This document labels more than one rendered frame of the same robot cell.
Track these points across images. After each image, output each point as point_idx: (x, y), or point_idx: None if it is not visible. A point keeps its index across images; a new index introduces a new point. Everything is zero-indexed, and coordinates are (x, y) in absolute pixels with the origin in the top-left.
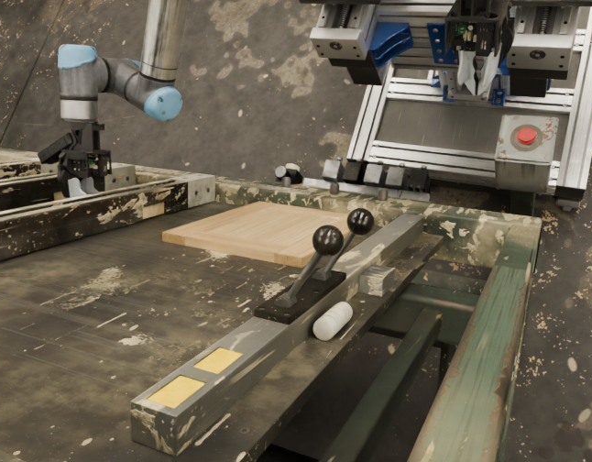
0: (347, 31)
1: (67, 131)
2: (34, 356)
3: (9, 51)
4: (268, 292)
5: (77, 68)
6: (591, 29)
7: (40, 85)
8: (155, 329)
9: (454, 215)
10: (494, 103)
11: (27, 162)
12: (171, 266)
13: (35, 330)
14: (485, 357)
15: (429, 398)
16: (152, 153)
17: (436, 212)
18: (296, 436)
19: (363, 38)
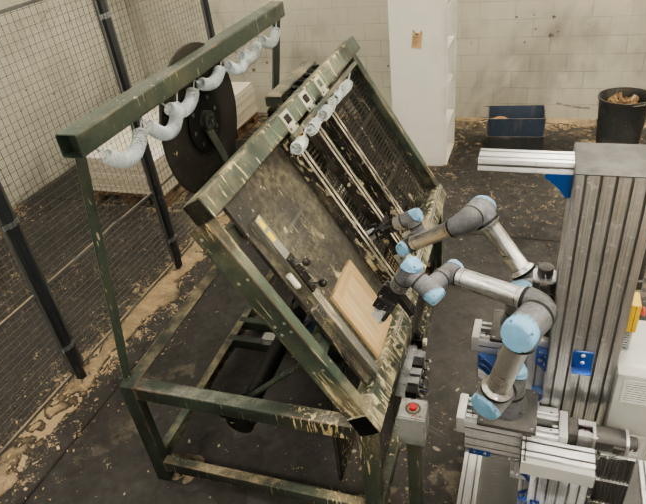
0: (477, 332)
1: (503, 267)
2: (279, 207)
3: None
4: (311, 276)
5: (408, 215)
6: None
7: (538, 247)
8: (290, 236)
9: (376, 385)
10: (519, 493)
11: None
12: (327, 255)
13: (289, 209)
14: (270, 292)
15: (322, 470)
16: (488, 314)
17: (379, 380)
18: (305, 404)
19: (477, 343)
